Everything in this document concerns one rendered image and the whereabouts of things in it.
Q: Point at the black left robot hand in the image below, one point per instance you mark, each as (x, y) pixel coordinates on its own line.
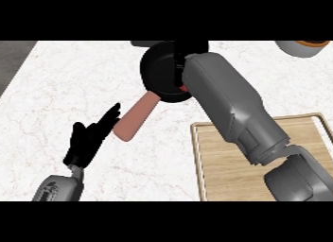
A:
(87, 141)

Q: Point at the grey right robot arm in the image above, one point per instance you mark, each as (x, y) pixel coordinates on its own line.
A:
(234, 107)

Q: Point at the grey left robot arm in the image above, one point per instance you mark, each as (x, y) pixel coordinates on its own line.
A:
(60, 188)

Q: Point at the pale wooden tray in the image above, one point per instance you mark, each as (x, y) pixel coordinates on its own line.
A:
(230, 176)

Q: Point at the small red item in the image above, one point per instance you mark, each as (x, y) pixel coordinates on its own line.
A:
(184, 88)

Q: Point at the dark grey object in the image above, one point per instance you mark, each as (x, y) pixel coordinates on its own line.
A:
(146, 43)

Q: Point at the grey bowl with orange rim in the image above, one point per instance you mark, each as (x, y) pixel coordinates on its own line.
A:
(301, 49)

